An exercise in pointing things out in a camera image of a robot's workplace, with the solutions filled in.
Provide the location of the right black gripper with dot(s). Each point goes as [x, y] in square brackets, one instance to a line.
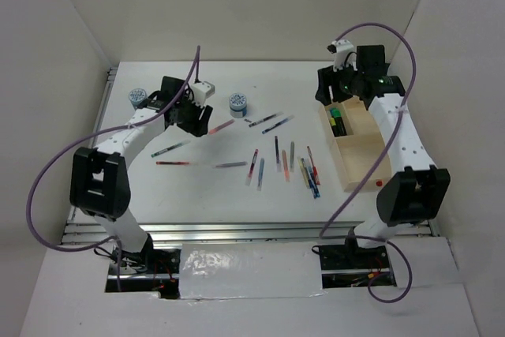
[324, 76]

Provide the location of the magenta clear-cap pen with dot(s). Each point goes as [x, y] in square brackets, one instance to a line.
[251, 168]

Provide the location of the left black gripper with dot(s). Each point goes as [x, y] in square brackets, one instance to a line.
[199, 128]

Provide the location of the yellow clear pen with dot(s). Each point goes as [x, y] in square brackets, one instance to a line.
[302, 172]

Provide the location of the green highlighter marker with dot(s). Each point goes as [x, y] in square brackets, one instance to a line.
[336, 114]

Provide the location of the beige divided organizer tray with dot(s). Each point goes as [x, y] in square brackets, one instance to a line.
[354, 154]

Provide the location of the violet clear-cap pen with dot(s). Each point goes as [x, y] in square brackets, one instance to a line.
[277, 155]

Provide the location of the left blue round jar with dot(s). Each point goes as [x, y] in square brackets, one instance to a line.
[137, 96]

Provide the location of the blue clear-cap pen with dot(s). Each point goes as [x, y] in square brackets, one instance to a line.
[277, 124]

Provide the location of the red clear-cap pen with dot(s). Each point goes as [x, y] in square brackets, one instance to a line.
[175, 163]

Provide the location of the light blue clear pen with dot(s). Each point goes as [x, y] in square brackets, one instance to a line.
[260, 175]

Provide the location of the dark blue gel pen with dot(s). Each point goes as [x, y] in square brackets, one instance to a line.
[307, 175]

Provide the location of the yellow highlighter marker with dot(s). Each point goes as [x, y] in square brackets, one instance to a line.
[339, 127]

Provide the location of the black clear-cap pen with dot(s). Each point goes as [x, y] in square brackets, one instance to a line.
[265, 119]

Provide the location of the olive green clear pen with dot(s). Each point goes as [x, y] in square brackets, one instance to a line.
[292, 151]

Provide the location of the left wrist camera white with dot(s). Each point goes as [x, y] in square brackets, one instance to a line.
[202, 91]

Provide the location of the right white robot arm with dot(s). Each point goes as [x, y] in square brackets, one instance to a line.
[416, 190]

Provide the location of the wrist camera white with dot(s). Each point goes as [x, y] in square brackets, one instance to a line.
[339, 50]
[202, 91]

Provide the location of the red gel pen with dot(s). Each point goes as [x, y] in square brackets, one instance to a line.
[314, 170]

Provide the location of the purple highlighter marker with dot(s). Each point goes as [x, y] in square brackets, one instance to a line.
[334, 127]

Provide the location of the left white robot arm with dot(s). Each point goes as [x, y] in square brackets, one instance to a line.
[100, 184]

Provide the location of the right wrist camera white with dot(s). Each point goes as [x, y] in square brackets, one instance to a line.
[339, 50]

